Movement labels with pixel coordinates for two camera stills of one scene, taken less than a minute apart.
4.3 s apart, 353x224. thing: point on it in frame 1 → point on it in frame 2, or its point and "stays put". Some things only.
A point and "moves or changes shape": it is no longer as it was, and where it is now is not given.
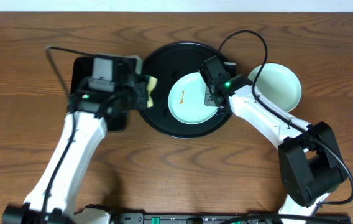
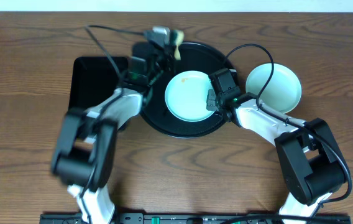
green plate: (186, 100) moves or changes shape
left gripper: (141, 91) → (166, 49)
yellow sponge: (151, 84) moves or changes shape
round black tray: (166, 63) stays put
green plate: (278, 83) stays put
